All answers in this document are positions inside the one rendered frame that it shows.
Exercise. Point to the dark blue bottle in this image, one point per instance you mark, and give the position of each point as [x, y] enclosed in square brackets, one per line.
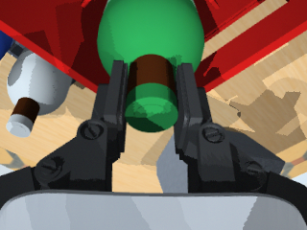
[5, 43]

